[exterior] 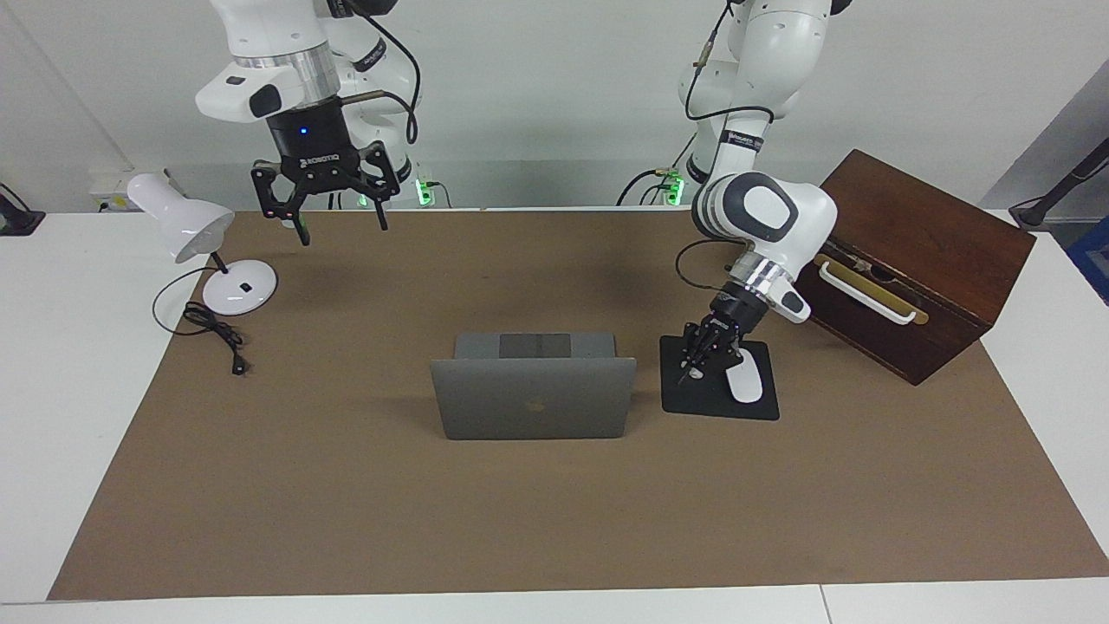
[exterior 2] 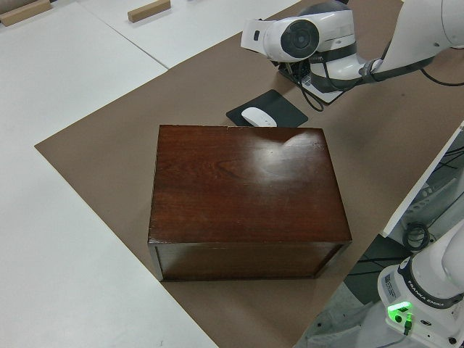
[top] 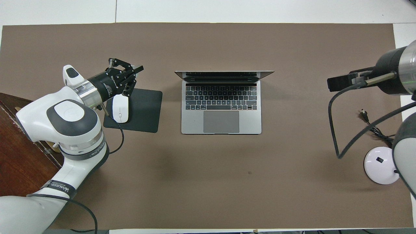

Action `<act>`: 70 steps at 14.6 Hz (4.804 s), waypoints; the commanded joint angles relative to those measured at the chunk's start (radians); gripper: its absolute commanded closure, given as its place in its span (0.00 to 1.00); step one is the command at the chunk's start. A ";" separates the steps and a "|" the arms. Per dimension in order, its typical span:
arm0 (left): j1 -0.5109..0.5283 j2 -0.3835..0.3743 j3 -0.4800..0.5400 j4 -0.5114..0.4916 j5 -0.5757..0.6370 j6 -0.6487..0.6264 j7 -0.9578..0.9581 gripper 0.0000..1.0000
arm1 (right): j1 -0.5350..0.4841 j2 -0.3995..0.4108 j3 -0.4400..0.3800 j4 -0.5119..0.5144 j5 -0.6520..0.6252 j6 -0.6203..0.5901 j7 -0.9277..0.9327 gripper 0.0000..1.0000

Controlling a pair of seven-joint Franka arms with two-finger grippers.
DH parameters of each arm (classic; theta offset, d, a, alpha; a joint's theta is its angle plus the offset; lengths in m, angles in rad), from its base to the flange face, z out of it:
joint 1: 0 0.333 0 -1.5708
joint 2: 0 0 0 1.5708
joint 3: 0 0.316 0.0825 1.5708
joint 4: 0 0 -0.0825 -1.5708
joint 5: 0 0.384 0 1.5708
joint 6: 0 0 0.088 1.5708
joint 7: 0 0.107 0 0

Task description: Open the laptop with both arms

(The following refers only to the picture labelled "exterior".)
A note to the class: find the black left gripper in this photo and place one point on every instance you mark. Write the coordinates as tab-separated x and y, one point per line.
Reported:
738	316

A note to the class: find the white wall power socket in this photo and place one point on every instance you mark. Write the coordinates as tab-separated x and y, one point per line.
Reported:
108	186

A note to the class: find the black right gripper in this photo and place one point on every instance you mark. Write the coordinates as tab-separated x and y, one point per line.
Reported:
312	147

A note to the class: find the white desk lamp base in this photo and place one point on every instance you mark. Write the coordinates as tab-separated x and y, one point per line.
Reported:
182	217

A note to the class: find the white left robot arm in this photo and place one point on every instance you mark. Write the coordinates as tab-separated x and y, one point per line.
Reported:
762	208

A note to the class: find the brown paper table mat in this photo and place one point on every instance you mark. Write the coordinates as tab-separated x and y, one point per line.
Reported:
554	520

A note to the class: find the dark brown wooden box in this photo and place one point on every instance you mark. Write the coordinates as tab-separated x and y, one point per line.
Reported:
918	217

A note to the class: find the black tripod stand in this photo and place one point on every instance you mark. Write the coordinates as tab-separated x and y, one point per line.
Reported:
1053	195

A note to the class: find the white computer mouse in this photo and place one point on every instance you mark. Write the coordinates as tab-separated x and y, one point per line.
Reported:
747	386

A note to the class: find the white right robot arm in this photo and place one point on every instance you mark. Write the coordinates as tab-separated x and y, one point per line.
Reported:
269	35

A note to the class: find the gold metal box plate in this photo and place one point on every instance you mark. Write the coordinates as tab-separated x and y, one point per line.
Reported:
922	318

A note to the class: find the black mouse pad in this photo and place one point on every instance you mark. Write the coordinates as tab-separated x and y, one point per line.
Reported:
754	412

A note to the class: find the grey Apple laptop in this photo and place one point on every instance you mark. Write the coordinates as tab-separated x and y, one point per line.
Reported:
533	399

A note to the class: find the blue bin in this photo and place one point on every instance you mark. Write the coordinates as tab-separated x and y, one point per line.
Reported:
1093	260

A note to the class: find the black flat stand foot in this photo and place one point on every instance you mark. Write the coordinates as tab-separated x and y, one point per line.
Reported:
17	221

